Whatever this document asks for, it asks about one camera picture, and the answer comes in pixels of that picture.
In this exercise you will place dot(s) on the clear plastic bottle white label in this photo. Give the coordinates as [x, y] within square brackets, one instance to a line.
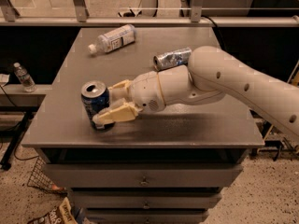
[113, 40]

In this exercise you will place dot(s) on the crushed silver can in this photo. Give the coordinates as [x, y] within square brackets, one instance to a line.
[171, 59]

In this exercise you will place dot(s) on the snack bag on floor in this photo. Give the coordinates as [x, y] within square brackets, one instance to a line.
[60, 215]

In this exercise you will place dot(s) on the metal railing frame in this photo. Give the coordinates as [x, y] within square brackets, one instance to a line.
[113, 13]

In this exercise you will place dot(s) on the middle grey drawer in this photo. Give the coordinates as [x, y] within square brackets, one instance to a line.
[145, 199]

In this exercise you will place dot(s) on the grey drawer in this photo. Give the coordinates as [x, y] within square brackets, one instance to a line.
[145, 199]
[146, 216]
[153, 175]

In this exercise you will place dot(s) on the grey drawer cabinet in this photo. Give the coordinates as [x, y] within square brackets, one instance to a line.
[219, 133]

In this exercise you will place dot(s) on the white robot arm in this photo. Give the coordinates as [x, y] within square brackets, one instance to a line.
[209, 75]

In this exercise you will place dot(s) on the blue pepsi can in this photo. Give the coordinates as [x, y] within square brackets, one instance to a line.
[95, 97]

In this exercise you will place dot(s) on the bottom grey drawer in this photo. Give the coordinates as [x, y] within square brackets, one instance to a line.
[146, 216]

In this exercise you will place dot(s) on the wire mesh basket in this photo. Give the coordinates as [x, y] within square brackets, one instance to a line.
[39, 180]

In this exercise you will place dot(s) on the small water bottle on ledge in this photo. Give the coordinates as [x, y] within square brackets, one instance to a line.
[24, 78]

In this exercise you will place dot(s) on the top grey drawer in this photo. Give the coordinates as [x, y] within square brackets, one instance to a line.
[153, 175]

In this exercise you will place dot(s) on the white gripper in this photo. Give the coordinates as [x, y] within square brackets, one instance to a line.
[146, 90]

